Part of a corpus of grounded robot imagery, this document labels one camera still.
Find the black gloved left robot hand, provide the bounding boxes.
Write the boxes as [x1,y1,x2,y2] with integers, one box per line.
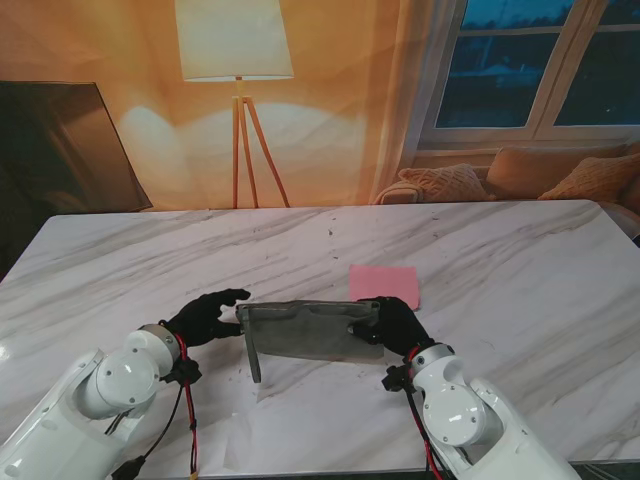
[167,288,252,347]

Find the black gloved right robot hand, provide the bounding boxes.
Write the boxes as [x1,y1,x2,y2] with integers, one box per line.
[347,296,436,357]

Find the pink blue-backed paper sheet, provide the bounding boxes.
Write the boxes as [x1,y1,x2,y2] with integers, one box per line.
[348,264,422,312]

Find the grey fabric storage pouch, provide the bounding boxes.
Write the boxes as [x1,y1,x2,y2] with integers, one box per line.
[234,298,386,385]

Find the beige knit cushion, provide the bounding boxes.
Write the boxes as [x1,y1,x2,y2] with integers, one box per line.
[398,163,494,202]

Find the plain orange cushion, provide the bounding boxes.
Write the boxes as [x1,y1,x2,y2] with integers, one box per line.
[487,146,626,200]

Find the cream sheer curtain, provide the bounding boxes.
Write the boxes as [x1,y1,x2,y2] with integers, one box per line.
[367,0,469,204]

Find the orange knit cushion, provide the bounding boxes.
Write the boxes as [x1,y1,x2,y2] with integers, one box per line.
[539,152,640,202]

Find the beige sofa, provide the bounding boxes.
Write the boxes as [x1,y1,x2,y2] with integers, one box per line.
[374,144,640,241]

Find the white framed night window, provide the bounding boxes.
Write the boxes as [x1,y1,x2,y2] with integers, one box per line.
[432,0,640,146]

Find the tripod floor lamp white shade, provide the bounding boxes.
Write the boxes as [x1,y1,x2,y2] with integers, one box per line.
[174,0,295,209]

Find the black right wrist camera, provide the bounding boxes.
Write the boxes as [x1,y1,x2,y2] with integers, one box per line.
[382,364,414,394]

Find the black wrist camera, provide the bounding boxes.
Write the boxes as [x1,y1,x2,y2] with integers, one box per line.
[159,357,204,386]
[382,364,414,394]

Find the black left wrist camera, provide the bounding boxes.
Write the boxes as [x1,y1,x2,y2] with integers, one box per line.
[159,357,204,386]

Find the red black left arm cable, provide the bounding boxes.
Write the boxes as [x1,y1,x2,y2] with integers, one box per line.
[109,334,201,480]

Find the red black arm cable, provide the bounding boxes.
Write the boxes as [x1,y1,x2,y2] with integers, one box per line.
[404,349,446,480]
[109,334,201,480]

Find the red black right arm cable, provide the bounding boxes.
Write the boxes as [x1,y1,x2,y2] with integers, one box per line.
[404,349,446,480]

